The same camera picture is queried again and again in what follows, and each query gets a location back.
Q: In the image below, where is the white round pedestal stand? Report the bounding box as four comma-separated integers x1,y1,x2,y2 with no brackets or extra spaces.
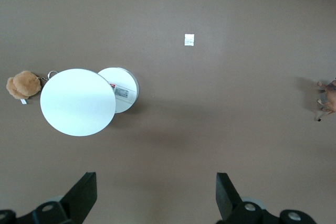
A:
39,67,139,137

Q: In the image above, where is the brown lion statue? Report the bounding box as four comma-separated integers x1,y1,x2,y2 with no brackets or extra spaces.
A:
316,78,336,122

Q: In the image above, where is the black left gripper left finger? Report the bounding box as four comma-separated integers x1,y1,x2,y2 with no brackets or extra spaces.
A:
0,172,98,224

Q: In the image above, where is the brown plush bear keychain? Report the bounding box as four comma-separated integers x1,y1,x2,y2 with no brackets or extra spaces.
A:
6,70,59,105

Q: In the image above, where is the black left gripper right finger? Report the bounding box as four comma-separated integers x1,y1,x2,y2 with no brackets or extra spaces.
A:
216,172,317,224

